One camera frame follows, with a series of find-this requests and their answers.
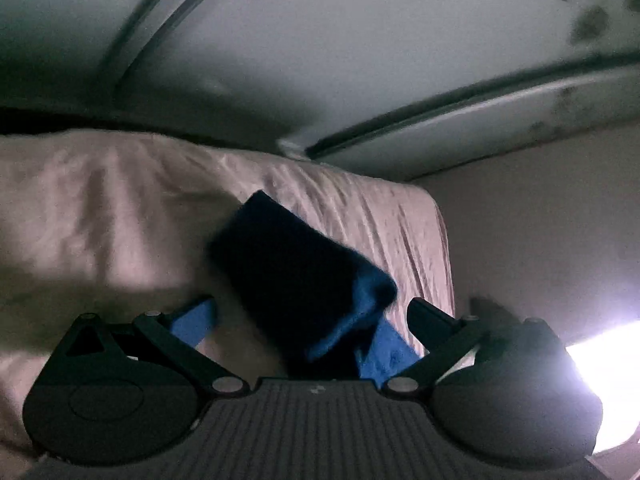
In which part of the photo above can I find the beige wrinkled bed sheet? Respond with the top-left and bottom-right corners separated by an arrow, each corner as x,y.
1,130 -> 454,479

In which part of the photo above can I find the dark blue knitted garment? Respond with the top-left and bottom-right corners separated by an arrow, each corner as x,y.
205,190 -> 399,380

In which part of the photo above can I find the frosted sliding wardrobe door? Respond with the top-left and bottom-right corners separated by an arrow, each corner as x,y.
115,0 -> 639,150

